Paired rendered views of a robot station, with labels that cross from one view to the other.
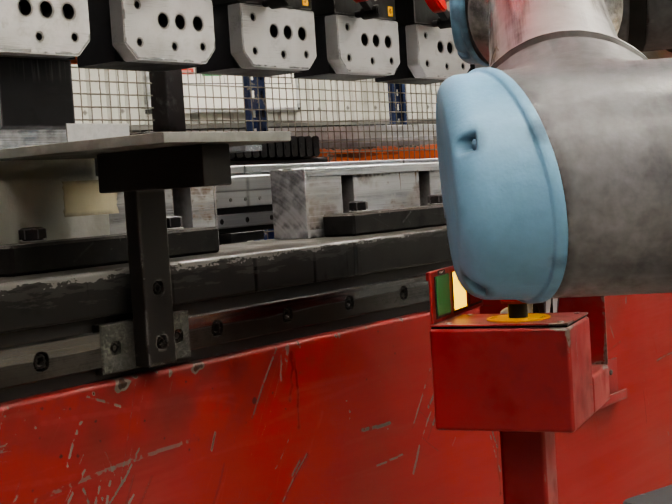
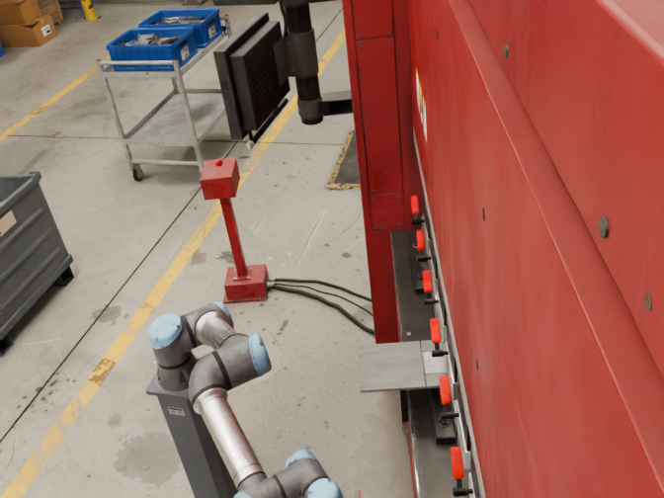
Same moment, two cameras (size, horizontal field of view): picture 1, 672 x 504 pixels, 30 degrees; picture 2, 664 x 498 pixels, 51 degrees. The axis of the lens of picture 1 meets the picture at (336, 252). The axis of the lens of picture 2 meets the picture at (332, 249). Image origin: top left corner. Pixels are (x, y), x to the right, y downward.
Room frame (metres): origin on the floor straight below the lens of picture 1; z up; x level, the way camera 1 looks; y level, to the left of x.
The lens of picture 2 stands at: (2.36, -0.68, 2.42)
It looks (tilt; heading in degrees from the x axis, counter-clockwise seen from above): 35 degrees down; 148
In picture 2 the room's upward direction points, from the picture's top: 8 degrees counter-clockwise
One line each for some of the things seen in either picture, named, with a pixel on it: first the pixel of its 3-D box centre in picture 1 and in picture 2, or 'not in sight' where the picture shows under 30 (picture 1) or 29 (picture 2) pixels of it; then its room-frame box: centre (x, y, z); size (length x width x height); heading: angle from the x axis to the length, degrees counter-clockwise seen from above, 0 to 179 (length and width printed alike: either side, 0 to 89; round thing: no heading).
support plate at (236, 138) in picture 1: (133, 146); (405, 365); (1.26, 0.20, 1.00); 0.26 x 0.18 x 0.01; 53
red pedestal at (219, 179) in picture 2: not in sight; (232, 231); (-0.55, 0.53, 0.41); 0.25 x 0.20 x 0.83; 53
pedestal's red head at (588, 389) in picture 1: (522, 339); not in sight; (1.46, -0.21, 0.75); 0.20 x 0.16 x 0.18; 156
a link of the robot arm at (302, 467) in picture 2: not in sight; (301, 477); (1.40, -0.25, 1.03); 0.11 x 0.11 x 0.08; 82
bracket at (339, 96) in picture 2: not in sight; (350, 116); (0.15, 0.88, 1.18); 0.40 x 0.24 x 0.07; 143
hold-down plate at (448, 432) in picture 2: (107, 249); (439, 398); (1.35, 0.24, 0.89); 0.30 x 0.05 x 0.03; 143
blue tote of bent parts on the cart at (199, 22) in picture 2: not in sight; (182, 28); (-2.46, 1.29, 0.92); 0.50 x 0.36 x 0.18; 38
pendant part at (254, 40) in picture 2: not in sight; (257, 74); (-0.02, 0.56, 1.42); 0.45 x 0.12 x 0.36; 127
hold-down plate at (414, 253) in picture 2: not in sight; (419, 265); (0.84, 0.63, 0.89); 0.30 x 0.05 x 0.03; 143
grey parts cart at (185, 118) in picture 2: not in sight; (180, 99); (-2.31, 1.09, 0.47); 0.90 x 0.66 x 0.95; 128
